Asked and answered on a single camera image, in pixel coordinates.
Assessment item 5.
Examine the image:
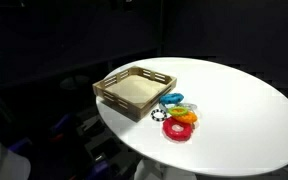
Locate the wooden slatted crate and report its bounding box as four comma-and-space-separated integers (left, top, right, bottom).
92, 65, 178, 123

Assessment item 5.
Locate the orange ring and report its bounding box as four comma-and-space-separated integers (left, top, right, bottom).
173, 111, 199, 125

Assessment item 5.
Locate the white rounded object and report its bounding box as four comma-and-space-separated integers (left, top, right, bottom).
0, 128, 32, 180

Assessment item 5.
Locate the black and white ring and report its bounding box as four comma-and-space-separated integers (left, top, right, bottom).
150, 108, 168, 122

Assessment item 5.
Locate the purple spring clamp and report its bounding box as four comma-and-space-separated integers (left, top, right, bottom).
7, 137, 34, 154
85, 159, 113, 180
49, 113, 82, 143

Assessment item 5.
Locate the white table pedestal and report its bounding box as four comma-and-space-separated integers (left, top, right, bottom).
133, 157, 198, 180

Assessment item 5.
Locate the green ring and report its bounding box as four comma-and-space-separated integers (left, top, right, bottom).
167, 105, 190, 117

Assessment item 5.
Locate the red ring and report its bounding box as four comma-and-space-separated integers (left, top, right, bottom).
162, 117, 195, 143

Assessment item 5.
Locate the blue ring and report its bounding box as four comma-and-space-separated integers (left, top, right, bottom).
159, 92, 185, 106

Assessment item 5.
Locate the clear plastic ring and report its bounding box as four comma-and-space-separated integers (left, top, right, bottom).
180, 102, 199, 112

